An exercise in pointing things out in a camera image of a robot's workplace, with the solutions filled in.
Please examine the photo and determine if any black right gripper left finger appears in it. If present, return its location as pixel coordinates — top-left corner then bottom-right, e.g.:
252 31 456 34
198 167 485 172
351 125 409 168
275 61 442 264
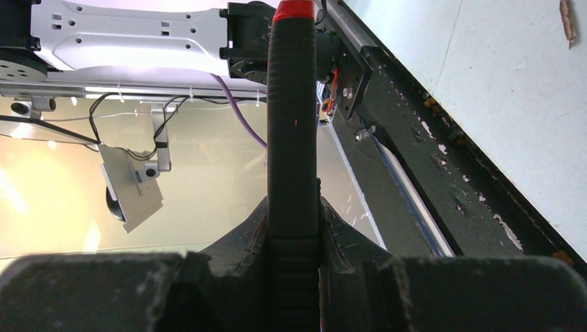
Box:
1 200 267 331

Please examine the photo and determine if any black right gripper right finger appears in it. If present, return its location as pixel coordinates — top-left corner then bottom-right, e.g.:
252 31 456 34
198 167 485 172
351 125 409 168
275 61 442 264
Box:
319 198 586 331

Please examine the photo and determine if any red black utility knife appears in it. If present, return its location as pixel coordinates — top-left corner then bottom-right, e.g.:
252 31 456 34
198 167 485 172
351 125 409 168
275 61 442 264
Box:
266 1 320 331

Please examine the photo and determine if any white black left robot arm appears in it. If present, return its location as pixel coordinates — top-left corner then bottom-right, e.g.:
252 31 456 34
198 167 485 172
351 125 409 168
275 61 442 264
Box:
1 1 278 99

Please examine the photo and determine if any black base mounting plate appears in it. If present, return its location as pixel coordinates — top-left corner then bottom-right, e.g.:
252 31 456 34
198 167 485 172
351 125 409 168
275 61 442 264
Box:
316 0 587 278

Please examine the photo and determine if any small cardboard scrap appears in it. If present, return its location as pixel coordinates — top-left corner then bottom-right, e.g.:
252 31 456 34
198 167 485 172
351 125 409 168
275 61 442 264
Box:
559 0 576 50

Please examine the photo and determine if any grey overhead camera mount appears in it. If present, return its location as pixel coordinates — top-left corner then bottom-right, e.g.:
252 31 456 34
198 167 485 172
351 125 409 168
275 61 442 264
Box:
98 104 172 233

